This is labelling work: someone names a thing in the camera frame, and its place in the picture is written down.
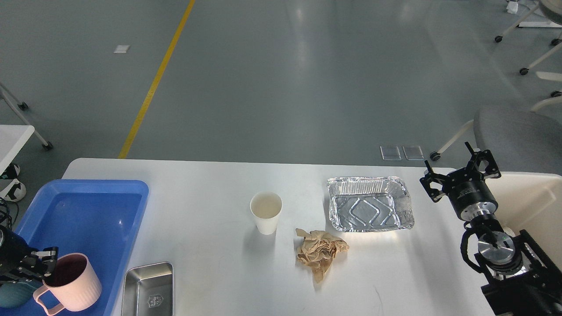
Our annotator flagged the black white sneaker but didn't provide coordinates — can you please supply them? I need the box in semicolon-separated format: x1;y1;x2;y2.
0;163;27;202

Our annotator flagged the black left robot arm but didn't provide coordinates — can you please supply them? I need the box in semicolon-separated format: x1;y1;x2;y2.
0;226;59;285

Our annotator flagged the aluminium foil tray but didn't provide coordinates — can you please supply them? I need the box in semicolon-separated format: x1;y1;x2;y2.
327;176;415;233

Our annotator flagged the teal ceramic mug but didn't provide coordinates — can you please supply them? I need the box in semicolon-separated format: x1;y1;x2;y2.
0;280;43;309

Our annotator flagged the blue plastic tray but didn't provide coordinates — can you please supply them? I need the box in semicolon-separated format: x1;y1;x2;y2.
14;180;149;316

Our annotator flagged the grey office chair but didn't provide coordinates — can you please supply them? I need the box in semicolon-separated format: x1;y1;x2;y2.
430;106;562;175

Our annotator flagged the white paper cup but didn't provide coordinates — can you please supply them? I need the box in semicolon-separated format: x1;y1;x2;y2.
249;191;283;235

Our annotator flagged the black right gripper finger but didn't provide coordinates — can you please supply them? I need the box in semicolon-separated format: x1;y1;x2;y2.
465;142;501;180
419;160;449;203

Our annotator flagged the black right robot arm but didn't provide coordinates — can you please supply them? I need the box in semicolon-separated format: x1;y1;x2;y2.
420;142;562;316

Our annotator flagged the white cup in bin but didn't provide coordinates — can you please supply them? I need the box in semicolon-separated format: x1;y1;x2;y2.
502;226;518;238

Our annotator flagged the beige plastic bin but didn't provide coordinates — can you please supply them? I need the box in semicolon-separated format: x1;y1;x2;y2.
485;172;562;268

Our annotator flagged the pink ribbed mug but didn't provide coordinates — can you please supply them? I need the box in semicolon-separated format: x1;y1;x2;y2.
32;253;102;316

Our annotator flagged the white side table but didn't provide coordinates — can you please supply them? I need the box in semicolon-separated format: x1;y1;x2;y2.
0;84;54;172

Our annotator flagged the black cable on floor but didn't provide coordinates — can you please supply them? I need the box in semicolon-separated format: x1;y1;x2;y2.
0;197;14;229

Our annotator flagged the stainless steel tray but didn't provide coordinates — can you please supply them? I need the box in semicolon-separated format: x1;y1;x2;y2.
121;262;174;316

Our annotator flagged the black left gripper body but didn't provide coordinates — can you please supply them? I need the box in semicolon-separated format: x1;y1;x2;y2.
9;248;44;281

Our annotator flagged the crumpled brown paper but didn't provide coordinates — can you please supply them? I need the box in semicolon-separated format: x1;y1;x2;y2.
295;228;349;284

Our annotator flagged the white chair base with casters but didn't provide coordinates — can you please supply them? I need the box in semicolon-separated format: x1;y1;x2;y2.
494;0;562;98

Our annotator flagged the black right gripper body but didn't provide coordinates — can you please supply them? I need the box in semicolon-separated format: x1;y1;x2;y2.
446;170;498;221

